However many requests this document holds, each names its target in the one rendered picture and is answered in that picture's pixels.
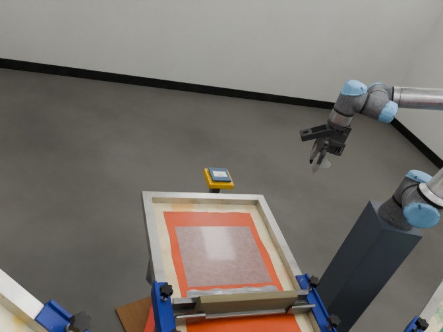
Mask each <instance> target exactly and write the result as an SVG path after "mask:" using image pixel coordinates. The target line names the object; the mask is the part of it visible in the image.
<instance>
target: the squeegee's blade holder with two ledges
mask: <svg viewBox="0 0 443 332"><path fill-rule="evenodd" d="M284 313H285V308H282V309H273V310H256V311H246V312H230V313H220V314H206V316H204V317H205V319H219V318H235V317H244V316H260V315H268V314H284Z"/></svg>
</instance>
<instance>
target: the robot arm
mask: <svg viewBox="0 0 443 332"><path fill-rule="evenodd" d="M398 108H408V109H428V110H439V111H443V89H439V88H412V87H398V86H385V85H384V84H383V83H380V82H376V83H374V84H371V85H370V86H369V87H368V89H367V86H366V85H365V84H363V83H361V82H360V81H357V80H348V81H346V83H345V84H344V86H343V88H342V89H341V91H340V94H339V96H338V98H337V101H336V103H335V105H334V107H333V109H332V112H331V113H330V116H329V119H328V121H327V123H328V124H323V125H320V126H316V127H312V128H308V129H304V130H300V132H299V133H300V136H301V140H302V141H303V142H304V141H307V140H312V139H315V138H316V141H315V143H314V146H313V147H312V151H311V154H310V158H309V162H310V164H311V163H312V162H313V160H314V158H315V157H316V160H315V162H314V165H313V167H312V172H313V173H315V172H316V171H317V170H318V169H319V168H329V167H330V166H331V163H330V162H329V161H328V160H327V158H328V154H327V152H329V153H331V154H334V155H338V156H340V155H341V153H342V152H343V150H344V148H345V146H346V143H345V141H346V140H347V137H348V136H349V133H350V132H351V129H352V128H351V127H350V122H351V120H352V118H353V116H354V114H355V112H356V113H359V114H362V115H364V116H367V117H370V118H372V119H375V120H377V121H380V122H383V123H390V122H391V121H392V120H393V118H394V117H395V115H396V113H397V110H398ZM342 148H343V149H342ZM341 149H342V150H341ZM340 152H341V153H340ZM442 210H443V168H441V170H439V172H437V174H435V176H433V177H431V176H430V175H428V174H426V173H424V172H422V171H418V170H410V171H409V172H408V174H406V175H405V178H404V179H403V180H402V182H401V184H400V185H399V186H398V188H397V190H396V191H395V192H394V194H393V196H392V197H391V198H389V199H388V200H387V201H385V202H384V203H382V204H381V206H380V207H379V208H378V212H379V214H380V216H381V218H383V220H384V221H385V222H387V224H389V225H391V226H393V227H394V228H397V229H399V230H403V231H409V230H411V229H412V228H413V227H416V228H419V229H422V228H425V229H427V228H431V227H433V226H435V225H436V224H437V223H438V222H439V219H440V212H441V211H442Z"/></svg>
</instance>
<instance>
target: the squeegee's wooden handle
mask: <svg viewBox="0 0 443 332"><path fill-rule="evenodd" d="M297 297H298V296H297V293H296V292H295V290H289V291H276V292H254V293H242V294H219V295H207V296H199V297H198V300H197V302H196V305H195V307H194V311H195V313H202V312H204V313H205V314H220V313H230V312H246V311H256V310H273V309H282V308H285V310H287V309H288V307H289V306H290V305H294V303H295V301H296V300H297Z"/></svg>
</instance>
